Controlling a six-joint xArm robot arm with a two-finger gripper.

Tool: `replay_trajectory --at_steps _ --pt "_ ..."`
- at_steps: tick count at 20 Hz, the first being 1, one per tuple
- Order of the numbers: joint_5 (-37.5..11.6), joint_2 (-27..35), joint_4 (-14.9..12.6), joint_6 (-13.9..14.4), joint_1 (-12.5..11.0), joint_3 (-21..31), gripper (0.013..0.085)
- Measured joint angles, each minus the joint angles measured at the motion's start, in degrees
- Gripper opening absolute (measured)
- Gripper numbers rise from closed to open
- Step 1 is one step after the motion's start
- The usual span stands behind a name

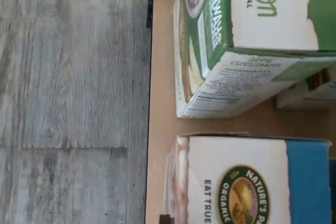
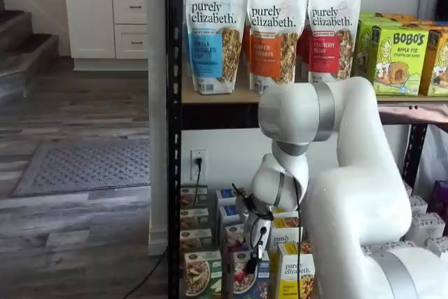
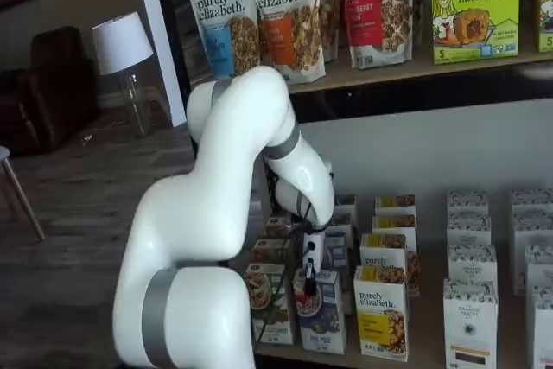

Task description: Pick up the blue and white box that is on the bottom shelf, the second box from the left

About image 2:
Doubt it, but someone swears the grey patterned floor mat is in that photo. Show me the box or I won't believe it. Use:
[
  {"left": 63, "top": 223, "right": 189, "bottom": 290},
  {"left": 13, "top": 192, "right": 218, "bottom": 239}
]
[{"left": 10, "top": 139, "right": 152, "bottom": 198}]

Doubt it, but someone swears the white cabinet door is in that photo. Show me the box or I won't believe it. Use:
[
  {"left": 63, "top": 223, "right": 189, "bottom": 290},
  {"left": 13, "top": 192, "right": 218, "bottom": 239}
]
[{"left": 65, "top": 0, "right": 116, "bottom": 59}]

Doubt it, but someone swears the black power cable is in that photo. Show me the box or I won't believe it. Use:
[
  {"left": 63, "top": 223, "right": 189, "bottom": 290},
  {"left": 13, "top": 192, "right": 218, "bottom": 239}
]
[{"left": 122, "top": 245, "right": 168, "bottom": 299}]

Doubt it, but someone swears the white plastic bag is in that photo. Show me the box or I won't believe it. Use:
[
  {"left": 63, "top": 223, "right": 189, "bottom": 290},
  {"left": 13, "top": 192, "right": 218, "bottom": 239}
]
[{"left": 418, "top": 125, "right": 448, "bottom": 195}]

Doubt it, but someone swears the clear plastic bin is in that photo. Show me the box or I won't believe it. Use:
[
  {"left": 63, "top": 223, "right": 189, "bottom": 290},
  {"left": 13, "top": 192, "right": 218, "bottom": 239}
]
[{"left": 0, "top": 67, "right": 38, "bottom": 113}]

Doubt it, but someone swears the light wooden shelf board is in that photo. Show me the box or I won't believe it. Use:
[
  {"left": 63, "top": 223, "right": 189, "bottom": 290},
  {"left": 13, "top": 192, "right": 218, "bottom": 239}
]
[{"left": 181, "top": 74, "right": 448, "bottom": 104}]

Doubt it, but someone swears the orange label granola bag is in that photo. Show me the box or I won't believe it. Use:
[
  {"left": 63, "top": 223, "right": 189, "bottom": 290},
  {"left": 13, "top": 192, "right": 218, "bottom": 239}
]
[
  {"left": 242, "top": 25, "right": 251, "bottom": 66},
  {"left": 246, "top": 0, "right": 309, "bottom": 96}
]

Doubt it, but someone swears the black plug with cord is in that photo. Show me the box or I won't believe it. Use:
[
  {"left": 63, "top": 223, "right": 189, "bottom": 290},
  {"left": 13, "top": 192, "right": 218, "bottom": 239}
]
[{"left": 193, "top": 157, "right": 204, "bottom": 188}]

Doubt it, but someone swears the black metal shelving rack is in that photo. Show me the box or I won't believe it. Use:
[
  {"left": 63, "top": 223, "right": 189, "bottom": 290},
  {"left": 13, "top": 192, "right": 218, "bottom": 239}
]
[{"left": 164, "top": 0, "right": 448, "bottom": 299}]

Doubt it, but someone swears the blue Flax Plus oatmeal box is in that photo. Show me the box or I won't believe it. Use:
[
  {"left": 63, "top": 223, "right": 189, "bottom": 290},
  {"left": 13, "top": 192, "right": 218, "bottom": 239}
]
[
  {"left": 223, "top": 248, "right": 271, "bottom": 299},
  {"left": 218, "top": 203, "right": 246, "bottom": 225},
  {"left": 215, "top": 188, "right": 241, "bottom": 207},
  {"left": 222, "top": 222, "right": 248, "bottom": 251}
]

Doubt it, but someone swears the long black hanging cable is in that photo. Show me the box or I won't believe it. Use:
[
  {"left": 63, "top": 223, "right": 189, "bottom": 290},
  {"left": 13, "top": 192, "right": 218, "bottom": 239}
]
[{"left": 292, "top": 178, "right": 302, "bottom": 299}]

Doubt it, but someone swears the yellow banana nut oatmeal box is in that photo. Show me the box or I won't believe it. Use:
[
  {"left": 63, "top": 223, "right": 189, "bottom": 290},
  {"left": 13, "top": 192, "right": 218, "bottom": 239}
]
[
  {"left": 269, "top": 216, "right": 304, "bottom": 246},
  {"left": 272, "top": 207, "right": 300, "bottom": 219},
  {"left": 269, "top": 242, "right": 316, "bottom": 299}
]

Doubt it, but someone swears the red label granola bag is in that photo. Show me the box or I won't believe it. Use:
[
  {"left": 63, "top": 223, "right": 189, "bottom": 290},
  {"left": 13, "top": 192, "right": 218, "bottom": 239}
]
[
  {"left": 307, "top": 0, "right": 363, "bottom": 85},
  {"left": 296, "top": 27, "right": 311, "bottom": 66}
]

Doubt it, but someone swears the white wall outlet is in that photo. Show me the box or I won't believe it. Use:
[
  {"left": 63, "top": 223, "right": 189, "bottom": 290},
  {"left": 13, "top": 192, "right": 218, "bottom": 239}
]
[{"left": 190, "top": 148, "right": 208, "bottom": 181}]

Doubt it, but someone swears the green apple cinnamon oatmeal box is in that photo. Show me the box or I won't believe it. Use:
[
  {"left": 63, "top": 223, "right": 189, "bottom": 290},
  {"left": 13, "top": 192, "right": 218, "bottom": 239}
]
[
  {"left": 181, "top": 207, "right": 210, "bottom": 230},
  {"left": 181, "top": 228, "right": 214, "bottom": 253},
  {"left": 181, "top": 185, "right": 209, "bottom": 209},
  {"left": 184, "top": 249, "right": 223, "bottom": 299}
]

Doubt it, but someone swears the blue label granola bag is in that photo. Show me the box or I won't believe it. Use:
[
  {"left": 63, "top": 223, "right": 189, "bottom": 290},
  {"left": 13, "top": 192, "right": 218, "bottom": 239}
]
[{"left": 185, "top": 0, "right": 249, "bottom": 96}]

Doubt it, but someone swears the white kitchen cabinet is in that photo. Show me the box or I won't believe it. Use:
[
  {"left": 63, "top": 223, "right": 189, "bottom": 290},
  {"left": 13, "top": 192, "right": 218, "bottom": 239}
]
[{"left": 62, "top": 0, "right": 148, "bottom": 71}]

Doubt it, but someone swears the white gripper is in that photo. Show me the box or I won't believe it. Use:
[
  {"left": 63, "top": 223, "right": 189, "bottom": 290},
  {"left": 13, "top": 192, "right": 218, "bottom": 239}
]
[{"left": 243, "top": 213, "right": 273, "bottom": 277}]

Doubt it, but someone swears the yellow Bobo's snack box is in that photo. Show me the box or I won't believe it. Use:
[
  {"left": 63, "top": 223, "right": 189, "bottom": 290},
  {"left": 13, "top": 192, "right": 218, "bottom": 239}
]
[
  {"left": 398, "top": 20, "right": 448, "bottom": 32},
  {"left": 419, "top": 28, "right": 448, "bottom": 97}
]

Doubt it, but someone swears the dark wooden staircase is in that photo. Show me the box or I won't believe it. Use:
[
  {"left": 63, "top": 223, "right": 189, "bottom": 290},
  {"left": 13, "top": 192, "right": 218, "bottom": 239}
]
[{"left": 0, "top": 0, "right": 60, "bottom": 79}]

